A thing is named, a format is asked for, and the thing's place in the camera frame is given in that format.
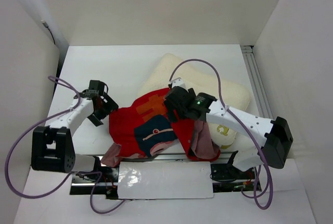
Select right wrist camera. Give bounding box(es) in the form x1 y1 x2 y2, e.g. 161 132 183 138
168 77 187 89

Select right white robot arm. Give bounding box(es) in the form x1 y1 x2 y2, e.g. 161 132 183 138
164 86 293 178

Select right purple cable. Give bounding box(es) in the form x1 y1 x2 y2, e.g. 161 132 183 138
169 58 274 209

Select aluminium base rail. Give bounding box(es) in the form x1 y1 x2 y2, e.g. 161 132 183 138
70 152 257 200

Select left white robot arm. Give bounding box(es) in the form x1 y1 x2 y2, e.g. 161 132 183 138
31 90 119 182

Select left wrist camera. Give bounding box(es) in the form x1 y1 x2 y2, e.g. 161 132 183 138
88 80 109 95

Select red patterned pillowcase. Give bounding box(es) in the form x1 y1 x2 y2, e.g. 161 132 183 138
101 88 221 167

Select right aluminium side rail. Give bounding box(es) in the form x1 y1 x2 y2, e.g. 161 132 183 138
240 45 273 119

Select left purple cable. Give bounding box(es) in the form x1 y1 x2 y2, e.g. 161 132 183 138
5 76 128 214

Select black wall cable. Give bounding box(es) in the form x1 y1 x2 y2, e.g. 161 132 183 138
41 19 57 45

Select white cover plate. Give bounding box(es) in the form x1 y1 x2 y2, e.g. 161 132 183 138
117 161 213 200

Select cream pillow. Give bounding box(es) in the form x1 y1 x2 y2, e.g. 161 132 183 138
136 54 251 152

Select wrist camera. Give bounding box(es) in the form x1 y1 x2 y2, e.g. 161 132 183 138
88 80 109 95
168 77 187 89

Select purple cable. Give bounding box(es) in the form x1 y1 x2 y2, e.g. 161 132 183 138
5 76 128 214
169 58 274 209

